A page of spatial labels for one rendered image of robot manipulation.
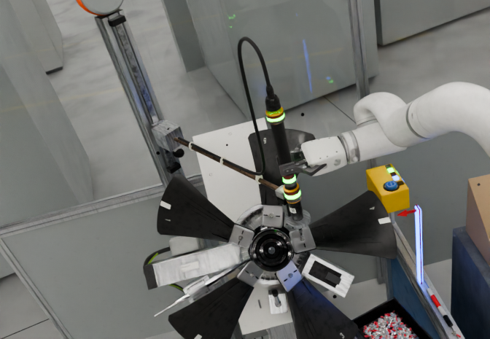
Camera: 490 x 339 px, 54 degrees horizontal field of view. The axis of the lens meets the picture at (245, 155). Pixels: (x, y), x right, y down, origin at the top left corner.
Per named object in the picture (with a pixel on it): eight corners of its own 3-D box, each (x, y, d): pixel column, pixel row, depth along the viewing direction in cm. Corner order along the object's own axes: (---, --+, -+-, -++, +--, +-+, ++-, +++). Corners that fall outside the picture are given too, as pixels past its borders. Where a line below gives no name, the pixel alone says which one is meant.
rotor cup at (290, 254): (238, 239, 147) (235, 242, 134) (278, 213, 147) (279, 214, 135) (264, 280, 146) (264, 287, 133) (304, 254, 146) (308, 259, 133)
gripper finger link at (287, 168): (308, 175, 122) (283, 181, 122) (305, 168, 125) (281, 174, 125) (307, 165, 120) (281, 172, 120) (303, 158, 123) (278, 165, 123)
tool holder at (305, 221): (275, 220, 139) (269, 194, 133) (292, 206, 142) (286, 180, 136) (299, 232, 132) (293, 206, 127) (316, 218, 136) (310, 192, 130)
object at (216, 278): (254, 259, 149) (157, 318, 149) (251, 254, 149) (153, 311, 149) (254, 260, 147) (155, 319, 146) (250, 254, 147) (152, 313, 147)
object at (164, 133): (155, 145, 179) (148, 126, 174) (170, 135, 182) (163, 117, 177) (170, 153, 172) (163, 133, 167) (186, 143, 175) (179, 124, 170)
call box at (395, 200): (367, 191, 183) (364, 169, 177) (392, 184, 183) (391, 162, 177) (383, 218, 170) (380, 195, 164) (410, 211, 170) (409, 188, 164)
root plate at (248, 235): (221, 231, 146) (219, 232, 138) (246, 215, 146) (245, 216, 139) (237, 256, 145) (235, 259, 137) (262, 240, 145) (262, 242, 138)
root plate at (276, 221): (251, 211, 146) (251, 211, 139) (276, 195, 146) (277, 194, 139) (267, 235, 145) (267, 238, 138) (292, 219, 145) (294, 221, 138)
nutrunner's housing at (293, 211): (290, 227, 138) (257, 88, 113) (299, 219, 140) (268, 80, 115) (300, 233, 136) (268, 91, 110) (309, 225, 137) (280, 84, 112)
